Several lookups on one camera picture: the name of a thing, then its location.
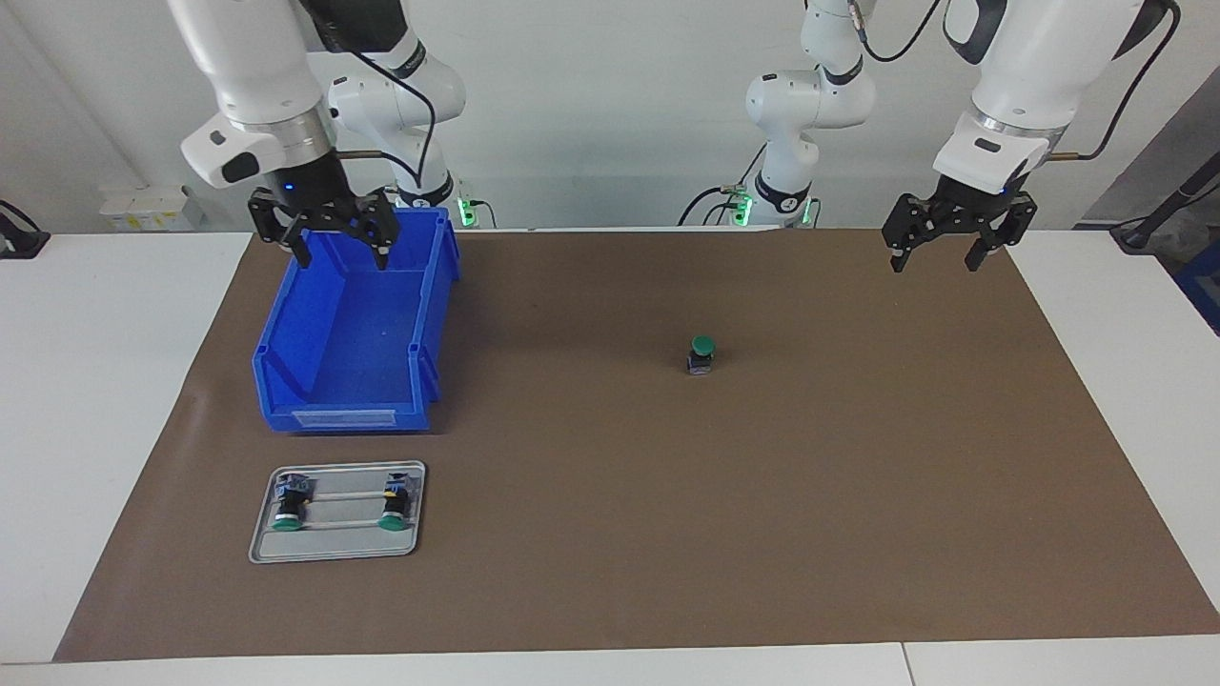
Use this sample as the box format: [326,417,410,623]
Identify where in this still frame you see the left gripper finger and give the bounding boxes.
[965,193,1039,273]
[882,192,946,274]

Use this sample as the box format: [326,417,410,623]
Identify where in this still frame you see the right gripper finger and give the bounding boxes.
[352,187,401,272]
[249,188,314,271]

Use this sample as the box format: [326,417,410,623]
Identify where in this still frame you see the blue plastic storage bin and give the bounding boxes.
[252,208,463,434]

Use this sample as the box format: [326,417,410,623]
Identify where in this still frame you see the black stand with pole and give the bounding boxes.
[1110,176,1220,253]

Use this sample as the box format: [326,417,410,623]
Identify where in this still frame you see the white box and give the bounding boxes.
[98,184,198,232]

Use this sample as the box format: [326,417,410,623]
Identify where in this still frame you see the blue crate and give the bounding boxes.
[1177,243,1220,336]

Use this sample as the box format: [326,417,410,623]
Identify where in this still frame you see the brown table mat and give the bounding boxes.
[52,229,1220,663]

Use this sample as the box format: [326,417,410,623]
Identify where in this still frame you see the silver metal tray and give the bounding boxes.
[248,460,427,565]

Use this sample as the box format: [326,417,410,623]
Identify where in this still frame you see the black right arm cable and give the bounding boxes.
[338,48,438,192]

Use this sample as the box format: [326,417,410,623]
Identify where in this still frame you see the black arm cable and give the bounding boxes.
[851,0,1183,163]
[338,48,438,192]

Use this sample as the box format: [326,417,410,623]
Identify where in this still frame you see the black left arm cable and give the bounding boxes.
[851,0,1183,163]

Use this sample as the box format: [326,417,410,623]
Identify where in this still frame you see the black clamp mount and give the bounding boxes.
[0,198,51,260]

